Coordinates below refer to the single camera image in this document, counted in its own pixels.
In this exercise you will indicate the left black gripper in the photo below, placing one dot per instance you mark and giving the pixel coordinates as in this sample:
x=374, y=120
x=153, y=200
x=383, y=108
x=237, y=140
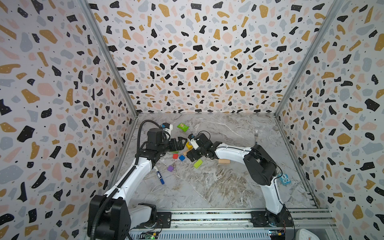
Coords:
x=179, y=146

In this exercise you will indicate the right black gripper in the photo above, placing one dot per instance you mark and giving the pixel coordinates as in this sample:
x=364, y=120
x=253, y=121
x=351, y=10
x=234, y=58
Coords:
x=196, y=150

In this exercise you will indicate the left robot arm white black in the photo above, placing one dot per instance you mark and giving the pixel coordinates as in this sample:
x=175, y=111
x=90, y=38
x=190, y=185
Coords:
x=110, y=217

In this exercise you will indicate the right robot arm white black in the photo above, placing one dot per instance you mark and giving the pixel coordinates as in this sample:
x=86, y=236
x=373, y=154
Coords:
x=261, y=167

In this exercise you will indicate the yellow arch block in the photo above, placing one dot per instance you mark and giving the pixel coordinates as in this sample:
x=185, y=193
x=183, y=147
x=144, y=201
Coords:
x=189, y=146

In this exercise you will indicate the blue cube block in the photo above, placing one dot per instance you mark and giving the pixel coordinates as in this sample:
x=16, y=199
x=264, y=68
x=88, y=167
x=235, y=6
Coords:
x=181, y=157

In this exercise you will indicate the lime green block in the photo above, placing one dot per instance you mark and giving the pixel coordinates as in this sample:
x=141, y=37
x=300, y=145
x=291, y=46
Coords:
x=198, y=163

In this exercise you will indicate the green snack packet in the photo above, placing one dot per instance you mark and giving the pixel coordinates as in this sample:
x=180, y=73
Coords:
x=183, y=127

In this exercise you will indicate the blue marker pen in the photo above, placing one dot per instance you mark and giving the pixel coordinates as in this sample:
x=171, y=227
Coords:
x=159, y=175

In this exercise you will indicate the blue monster toy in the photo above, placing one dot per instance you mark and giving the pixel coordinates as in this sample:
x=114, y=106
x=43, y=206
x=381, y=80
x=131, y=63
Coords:
x=285, y=180

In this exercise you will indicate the white object bottom right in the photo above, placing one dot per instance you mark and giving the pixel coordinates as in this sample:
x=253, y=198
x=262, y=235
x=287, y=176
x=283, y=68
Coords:
x=304, y=234

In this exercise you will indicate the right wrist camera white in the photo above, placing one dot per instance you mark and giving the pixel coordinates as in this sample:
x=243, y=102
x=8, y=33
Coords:
x=192, y=141

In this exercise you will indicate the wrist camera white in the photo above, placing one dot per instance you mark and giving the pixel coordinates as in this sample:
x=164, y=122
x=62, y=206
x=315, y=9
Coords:
x=167, y=127
x=192, y=141

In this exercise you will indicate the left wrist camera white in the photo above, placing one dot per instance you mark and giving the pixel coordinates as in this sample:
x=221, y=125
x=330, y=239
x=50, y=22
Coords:
x=167, y=127

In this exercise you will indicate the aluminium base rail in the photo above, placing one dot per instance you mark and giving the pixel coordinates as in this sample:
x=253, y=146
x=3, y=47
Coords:
x=236, y=224

